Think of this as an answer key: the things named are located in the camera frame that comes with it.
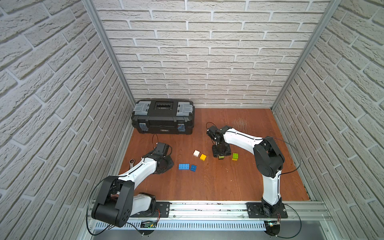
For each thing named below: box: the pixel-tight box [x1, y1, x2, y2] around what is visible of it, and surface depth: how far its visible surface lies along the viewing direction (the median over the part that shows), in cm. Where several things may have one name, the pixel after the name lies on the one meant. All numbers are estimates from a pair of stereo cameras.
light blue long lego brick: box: [178, 163, 190, 171], surface depth 89 cm
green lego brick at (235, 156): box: [232, 153, 239, 161], surface depth 91 cm
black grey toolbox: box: [131, 98, 195, 135], surface depth 96 cm
